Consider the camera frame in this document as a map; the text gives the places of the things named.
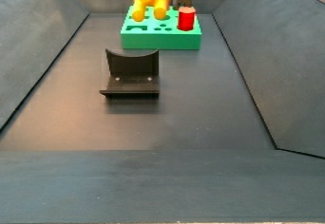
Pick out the red hexagonal peg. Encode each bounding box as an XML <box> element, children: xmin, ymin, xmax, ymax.
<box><xmin>177</xmin><ymin>7</ymin><xmax>195</xmax><ymax>31</ymax></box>

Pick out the green insertion board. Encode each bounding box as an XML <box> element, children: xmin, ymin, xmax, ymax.
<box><xmin>120</xmin><ymin>7</ymin><xmax>202</xmax><ymax>50</ymax></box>

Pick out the black curved fixture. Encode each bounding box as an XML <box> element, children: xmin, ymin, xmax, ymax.
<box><xmin>99</xmin><ymin>49</ymin><xmax>160</xmax><ymax>97</ymax></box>

